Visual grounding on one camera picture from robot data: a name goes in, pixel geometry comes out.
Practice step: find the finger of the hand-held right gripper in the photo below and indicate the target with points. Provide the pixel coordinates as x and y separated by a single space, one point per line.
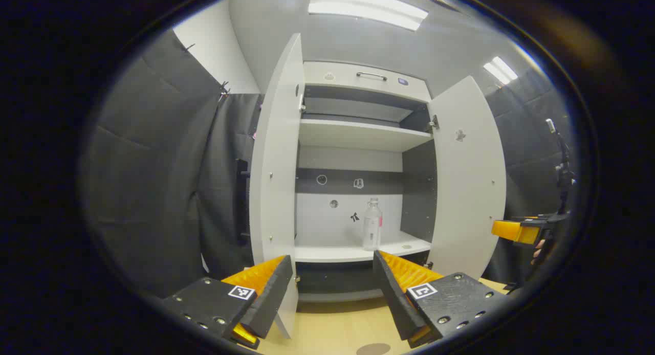
511 231

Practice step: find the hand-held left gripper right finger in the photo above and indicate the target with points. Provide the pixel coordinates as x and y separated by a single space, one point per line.
394 298

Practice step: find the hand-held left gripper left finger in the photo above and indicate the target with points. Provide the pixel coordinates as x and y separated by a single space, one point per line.
268 298

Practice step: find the round grey coaster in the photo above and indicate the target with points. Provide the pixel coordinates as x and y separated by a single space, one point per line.
373 349

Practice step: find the white cabinet door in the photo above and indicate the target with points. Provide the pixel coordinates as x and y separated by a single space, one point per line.
471 191
276 165

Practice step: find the ceiling light panel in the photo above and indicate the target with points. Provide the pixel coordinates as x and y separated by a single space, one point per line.
500 70
366 7

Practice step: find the white cabinet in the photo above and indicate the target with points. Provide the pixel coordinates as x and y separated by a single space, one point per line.
353 135

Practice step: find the black backdrop cloth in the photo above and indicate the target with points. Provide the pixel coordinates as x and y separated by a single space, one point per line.
527 140
153 191

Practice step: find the clear plastic bottle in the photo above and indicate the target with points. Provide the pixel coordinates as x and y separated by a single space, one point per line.
372 227

